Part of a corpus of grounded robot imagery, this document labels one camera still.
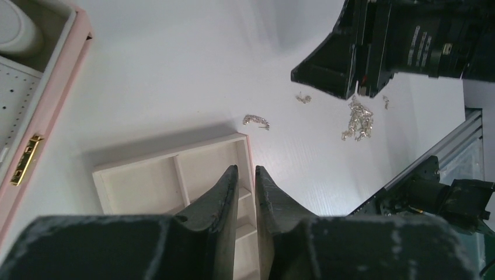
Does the small silver earring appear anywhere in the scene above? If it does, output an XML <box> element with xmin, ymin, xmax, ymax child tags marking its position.
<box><xmin>295</xmin><ymin>92</ymin><xmax>312</xmax><ymax>104</ymax></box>

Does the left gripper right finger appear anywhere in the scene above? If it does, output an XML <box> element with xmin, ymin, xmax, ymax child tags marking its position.
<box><xmin>255</xmin><ymin>166</ymin><xmax>317</xmax><ymax>279</ymax></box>

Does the silver chain pile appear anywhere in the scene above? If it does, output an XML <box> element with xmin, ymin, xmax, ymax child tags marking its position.
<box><xmin>340</xmin><ymin>94</ymin><xmax>375</xmax><ymax>142</ymax></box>

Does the black mounting base plate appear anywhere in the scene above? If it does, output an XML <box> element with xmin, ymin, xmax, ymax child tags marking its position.
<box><xmin>351</xmin><ymin>156</ymin><xmax>494</xmax><ymax>236</ymax></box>

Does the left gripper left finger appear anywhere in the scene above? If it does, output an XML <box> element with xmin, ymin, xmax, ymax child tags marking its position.
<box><xmin>174</xmin><ymin>165</ymin><xmax>239</xmax><ymax>279</ymax></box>

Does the pink jewelry box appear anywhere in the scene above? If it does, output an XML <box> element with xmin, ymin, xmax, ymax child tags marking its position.
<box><xmin>1</xmin><ymin>1</ymin><xmax>94</xmax><ymax>253</ymax></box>

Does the small silver stud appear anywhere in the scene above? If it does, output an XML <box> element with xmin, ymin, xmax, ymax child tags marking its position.
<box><xmin>382</xmin><ymin>96</ymin><xmax>390</xmax><ymax>110</ymax></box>

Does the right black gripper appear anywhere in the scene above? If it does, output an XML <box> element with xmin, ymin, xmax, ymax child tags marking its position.
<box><xmin>291</xmin><ymin>1</ymin><xmax>494</xmax><ymax>100</ymax></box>

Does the beige six-compartment tray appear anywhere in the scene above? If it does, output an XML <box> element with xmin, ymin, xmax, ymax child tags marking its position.
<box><xmin>92</xmin><ymin>133</ymin><xmax>260</xmax><ymax>279</ymax></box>

